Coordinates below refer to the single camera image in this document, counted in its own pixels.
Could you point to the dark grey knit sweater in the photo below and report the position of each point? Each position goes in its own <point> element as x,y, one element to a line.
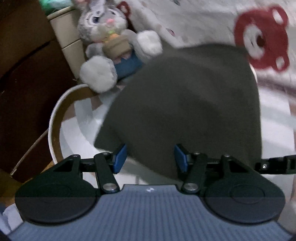
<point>185,97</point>

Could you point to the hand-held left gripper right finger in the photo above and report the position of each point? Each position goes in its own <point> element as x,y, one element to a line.
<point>180,160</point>

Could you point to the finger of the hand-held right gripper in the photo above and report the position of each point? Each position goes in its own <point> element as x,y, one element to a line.
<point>277,164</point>

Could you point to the wooden bed frame white edge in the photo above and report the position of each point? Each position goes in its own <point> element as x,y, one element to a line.
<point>52,120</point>

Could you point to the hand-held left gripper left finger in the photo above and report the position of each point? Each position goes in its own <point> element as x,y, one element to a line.
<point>120,158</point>

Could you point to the green plastic bag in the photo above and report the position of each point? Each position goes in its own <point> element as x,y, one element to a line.
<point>53,3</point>

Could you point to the beige nightstand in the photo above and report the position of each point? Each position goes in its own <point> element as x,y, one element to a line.
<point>67,34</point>

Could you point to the grey plush rabbit toy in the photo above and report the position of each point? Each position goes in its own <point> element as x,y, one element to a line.
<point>99,71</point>

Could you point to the dark wooden dresser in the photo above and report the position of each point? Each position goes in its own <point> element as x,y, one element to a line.
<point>27,81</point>

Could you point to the white bear print quilt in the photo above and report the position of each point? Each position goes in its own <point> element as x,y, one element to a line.
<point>196,20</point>

